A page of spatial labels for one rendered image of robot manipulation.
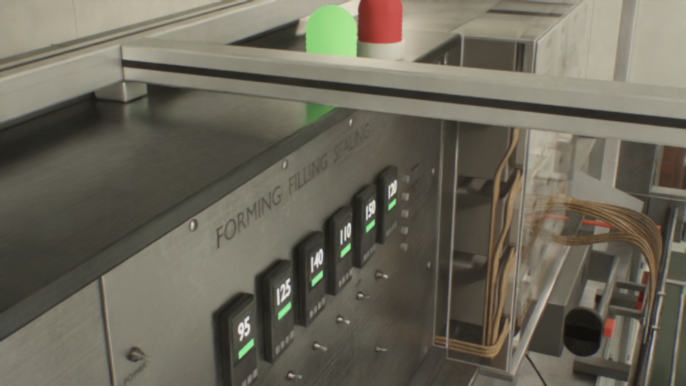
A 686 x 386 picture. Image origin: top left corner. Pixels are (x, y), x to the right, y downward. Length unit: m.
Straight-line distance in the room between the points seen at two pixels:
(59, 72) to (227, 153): 0.19
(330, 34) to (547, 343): 1.02
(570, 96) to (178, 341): 0.38
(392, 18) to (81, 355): 0.63
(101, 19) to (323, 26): 4.01
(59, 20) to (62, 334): 4.11
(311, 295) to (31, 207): 0.36
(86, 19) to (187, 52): 3.97
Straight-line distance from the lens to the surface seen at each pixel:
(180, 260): 0.68
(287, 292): 0.84
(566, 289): 1.79
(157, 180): 0.67
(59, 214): 0.63
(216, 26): 1.04
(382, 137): 1.06
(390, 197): 1.09
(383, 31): 1.07
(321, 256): 0.90
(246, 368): 0.80
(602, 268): 2.07
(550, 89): 0.71
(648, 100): 0.70
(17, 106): 0.79
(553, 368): 2.10
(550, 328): 1.75
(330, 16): 0.93
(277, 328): 0.84
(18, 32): 4.44
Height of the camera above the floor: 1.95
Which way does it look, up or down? 21 degrees down
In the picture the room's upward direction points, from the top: straight up
